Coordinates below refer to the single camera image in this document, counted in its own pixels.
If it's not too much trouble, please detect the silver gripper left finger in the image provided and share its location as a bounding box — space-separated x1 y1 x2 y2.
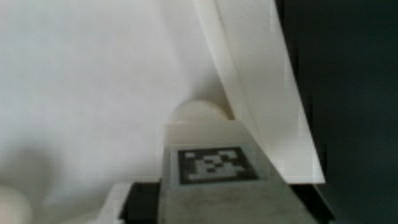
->
94 183 131 224

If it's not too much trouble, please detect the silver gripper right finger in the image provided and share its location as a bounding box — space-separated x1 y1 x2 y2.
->
289 184 335 224

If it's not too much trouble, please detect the white square tabletop part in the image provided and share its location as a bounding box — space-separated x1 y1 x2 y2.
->
0 0 325 224

